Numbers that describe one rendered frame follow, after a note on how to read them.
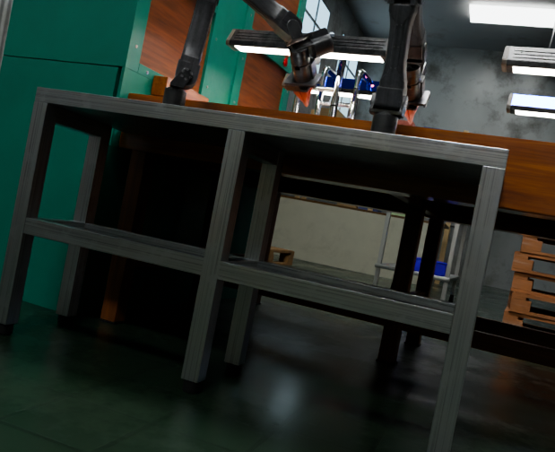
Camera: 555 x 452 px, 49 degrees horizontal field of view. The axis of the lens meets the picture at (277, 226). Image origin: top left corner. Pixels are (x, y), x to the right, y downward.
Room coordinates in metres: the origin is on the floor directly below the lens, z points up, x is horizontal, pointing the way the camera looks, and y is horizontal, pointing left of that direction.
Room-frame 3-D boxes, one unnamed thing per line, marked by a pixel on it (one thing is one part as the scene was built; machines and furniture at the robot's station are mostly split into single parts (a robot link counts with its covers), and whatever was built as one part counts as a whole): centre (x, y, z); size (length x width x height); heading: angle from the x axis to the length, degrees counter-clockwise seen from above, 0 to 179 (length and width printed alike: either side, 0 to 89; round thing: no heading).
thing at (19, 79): (2.73, 0.58, 0.42); 1.36 x 0.55 x 0.84; 158
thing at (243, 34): (2.16, 0.01, 1.08); 0.62 x 0.08 x 0.07; 68
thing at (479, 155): (1.85, -0.01, 0.65); 1.20 x 0.90 x 0.04; 71
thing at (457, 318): (1.56, 0.09, 0.32); 1.20 x 0.29 x 0.63; 71
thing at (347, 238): (7.84, -1.00, 0.38); 2.25 x 0.72 x 0.77; 71
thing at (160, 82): (2.27, 0.44, 0.83); 0.30 x 0.06 x 0.07; 158
